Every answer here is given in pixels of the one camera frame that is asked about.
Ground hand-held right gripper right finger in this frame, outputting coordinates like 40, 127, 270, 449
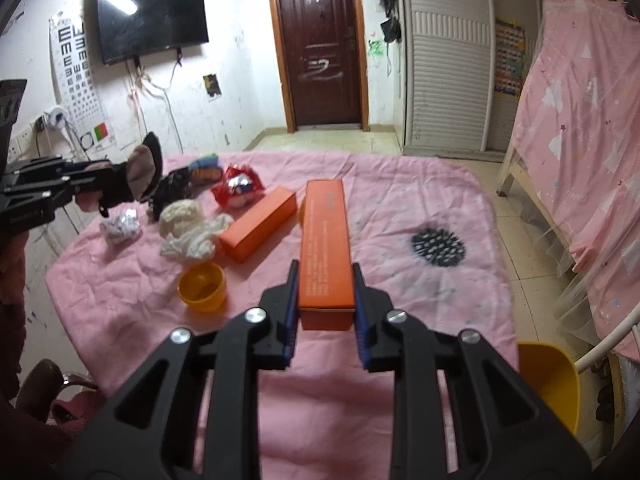
351, 261, 593, 480

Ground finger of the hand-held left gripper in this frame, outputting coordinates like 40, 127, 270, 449
7, 156, 118, 184
2, 176, 110, 212

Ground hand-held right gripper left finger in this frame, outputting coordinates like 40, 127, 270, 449
60, 259, 301, 480

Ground long orange cardboard box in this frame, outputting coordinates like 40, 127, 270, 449
298, 179, 358, 332

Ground white tissue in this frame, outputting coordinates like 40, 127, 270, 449
160, 213, 235, 262

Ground person's left forearm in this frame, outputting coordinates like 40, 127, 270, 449
0, 235, 32, 391

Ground white plug adapter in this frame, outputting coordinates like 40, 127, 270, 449
42, 105, 69, 129

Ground white eye chart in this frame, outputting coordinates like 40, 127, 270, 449
48, 12, 111, 151

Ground crumpled silver foil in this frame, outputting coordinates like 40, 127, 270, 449
99, 208, 142, 247

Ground short orange cardboard box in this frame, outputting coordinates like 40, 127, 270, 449
218, 186, 298, 264

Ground cream paper wad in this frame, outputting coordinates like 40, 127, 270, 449
159, 199, 206, 237

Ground red snack wrapper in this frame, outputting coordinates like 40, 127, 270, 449
210, 164, 266, 209

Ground colourful small toy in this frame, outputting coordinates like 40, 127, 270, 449
188, 156, 223, 184

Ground dark chair with red cushion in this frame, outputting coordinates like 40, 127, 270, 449
15, 359, 108, 428

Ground white slatted wardrobe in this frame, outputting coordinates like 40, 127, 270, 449
400, 0, 543, 158

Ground dark brown door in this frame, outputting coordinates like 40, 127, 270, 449
265, 0, 371, 134

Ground small black hanging bag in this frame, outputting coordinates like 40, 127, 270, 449
381, 16, 403, 44

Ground colourful grid poster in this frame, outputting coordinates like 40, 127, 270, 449
492, 17, 526, 96

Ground white wall socket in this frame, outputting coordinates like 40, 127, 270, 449
7, 127, 32, 159

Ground coiled black cable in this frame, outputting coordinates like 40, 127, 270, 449
147, 169, 196, 222

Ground white wall cables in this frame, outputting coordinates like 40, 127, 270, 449
131, 57, 184, 156

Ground black wall television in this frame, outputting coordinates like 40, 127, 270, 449
96, 0, 210, 66

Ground wooden bed frame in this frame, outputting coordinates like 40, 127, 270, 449
496, 132, 576, 261

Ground white metal rail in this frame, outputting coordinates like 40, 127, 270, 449
575, 310, 640, 376

